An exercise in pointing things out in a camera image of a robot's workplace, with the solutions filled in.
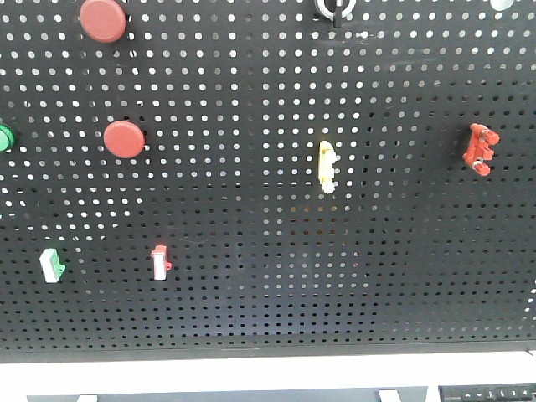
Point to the lower red push button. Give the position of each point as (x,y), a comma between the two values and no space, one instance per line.
(124,139)

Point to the red push button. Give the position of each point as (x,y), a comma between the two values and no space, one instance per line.
(103,20)
(124,139)

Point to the upper red push button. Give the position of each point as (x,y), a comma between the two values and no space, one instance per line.
(103,20)

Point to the green push button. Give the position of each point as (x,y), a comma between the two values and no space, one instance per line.
(7,138)

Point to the grey push button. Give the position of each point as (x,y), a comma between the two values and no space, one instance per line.
(501,5)

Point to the black perforated pegboard panel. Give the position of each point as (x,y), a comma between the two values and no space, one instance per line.
(414,252)

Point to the white standing desk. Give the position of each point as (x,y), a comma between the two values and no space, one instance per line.
(20,380)

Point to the desk height control panel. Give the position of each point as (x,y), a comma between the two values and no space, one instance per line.
(488,393)

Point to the yellow toggle switch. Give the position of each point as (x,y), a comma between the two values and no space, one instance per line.
(327,157)

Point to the red white rocker switch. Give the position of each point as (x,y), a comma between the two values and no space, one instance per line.
(161,264)

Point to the black white key switch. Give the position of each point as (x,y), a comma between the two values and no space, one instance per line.
(335,11)

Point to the red toggle switch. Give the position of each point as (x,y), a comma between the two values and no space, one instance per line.
(479,149)

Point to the green white rocker switch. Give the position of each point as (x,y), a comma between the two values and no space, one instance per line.
(50,265)

